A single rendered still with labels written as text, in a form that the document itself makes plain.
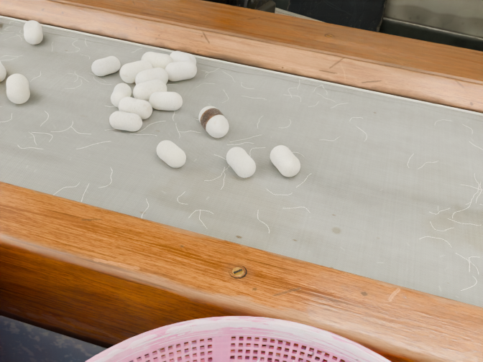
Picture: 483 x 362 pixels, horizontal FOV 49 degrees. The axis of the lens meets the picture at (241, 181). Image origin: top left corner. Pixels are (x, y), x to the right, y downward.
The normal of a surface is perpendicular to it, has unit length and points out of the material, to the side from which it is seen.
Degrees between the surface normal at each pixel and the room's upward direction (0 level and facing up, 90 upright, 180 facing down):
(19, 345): 0
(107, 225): 0
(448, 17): 89
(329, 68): 45
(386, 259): 0
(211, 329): 75
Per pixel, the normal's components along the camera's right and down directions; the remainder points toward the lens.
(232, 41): -0.14, -0.13
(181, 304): -0.28, 0.59
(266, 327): -0.07, 0.40
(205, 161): 0.07, -0.77
